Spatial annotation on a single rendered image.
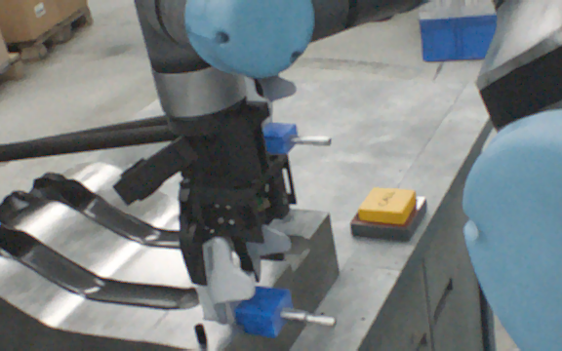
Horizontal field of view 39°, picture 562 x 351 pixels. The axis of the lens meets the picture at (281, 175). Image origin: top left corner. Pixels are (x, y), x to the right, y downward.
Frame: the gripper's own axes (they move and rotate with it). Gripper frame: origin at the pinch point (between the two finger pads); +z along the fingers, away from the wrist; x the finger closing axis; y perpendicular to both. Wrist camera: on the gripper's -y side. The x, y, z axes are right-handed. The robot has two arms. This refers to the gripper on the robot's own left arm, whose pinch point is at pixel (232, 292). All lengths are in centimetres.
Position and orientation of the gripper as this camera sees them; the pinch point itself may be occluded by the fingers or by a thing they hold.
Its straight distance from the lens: 78.8
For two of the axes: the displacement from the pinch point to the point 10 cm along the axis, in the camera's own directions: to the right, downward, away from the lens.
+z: 1.7, 8.8, 4.4
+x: 4.4, -4.7, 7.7
